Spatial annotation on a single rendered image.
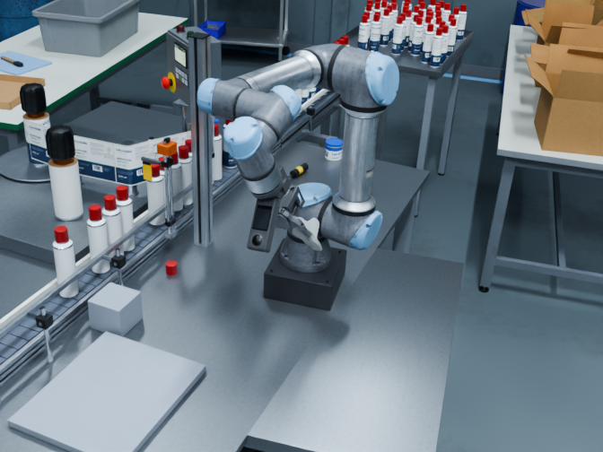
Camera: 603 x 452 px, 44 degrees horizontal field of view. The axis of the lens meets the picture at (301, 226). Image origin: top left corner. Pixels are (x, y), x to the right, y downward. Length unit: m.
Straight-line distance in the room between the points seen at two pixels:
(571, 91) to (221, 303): 1.87
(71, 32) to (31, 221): 1.97
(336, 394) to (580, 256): 2.63
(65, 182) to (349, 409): 1.15
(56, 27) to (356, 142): 2.71
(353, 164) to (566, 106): 1.65
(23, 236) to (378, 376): 1.17
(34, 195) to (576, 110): 2.20
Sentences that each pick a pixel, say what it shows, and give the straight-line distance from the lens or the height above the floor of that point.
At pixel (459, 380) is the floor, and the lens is 3.27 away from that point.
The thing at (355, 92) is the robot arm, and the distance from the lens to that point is 1.83.
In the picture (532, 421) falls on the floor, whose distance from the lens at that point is 3.18.
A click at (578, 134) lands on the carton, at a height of 0.87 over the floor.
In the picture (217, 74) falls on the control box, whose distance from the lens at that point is 2.22.
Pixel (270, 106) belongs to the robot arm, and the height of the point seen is 1.55.
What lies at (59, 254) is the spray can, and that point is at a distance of 2.06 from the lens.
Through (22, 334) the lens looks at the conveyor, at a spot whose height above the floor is 0.88.
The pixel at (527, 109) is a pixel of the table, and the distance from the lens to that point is 3.94.
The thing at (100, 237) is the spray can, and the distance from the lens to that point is 2.15.
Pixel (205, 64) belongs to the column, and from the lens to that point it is 2.18.
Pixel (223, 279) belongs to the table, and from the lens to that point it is 2.25.
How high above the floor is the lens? 2.09
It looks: 30 degrees down
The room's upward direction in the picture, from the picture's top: 3 degrees clockwise
